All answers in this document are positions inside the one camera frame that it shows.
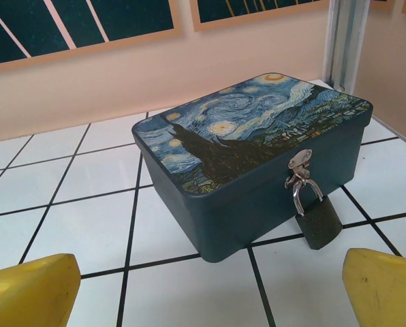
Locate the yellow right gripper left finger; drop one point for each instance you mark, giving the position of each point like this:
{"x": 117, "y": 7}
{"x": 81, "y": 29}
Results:
{"x": 29, "y": 293}

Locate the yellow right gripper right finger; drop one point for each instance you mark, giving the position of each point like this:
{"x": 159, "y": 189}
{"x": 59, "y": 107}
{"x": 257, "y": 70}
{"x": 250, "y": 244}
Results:
{"x": 387, "y": 293}

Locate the dark grey padlock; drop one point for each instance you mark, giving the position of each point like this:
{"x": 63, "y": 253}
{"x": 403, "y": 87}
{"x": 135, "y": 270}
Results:
{"x": 319, "y": 225}

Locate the starry night print tin box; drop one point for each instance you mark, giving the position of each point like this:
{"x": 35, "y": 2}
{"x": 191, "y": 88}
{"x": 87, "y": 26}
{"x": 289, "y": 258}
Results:
{"x": 230, "y": 143}

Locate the silver box hasp latch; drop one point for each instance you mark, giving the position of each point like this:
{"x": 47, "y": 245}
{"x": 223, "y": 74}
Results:
{"x": 300, "y": 161}

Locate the aluminium corner post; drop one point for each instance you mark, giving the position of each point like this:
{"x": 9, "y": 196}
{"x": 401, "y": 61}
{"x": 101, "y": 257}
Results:
{"x": 347, "y": 41}

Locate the dark floral wall panel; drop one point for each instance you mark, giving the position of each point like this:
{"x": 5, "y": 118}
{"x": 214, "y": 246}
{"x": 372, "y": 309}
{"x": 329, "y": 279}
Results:
{"x": 53, "y": 27}
{"x": 257, "y": 8}

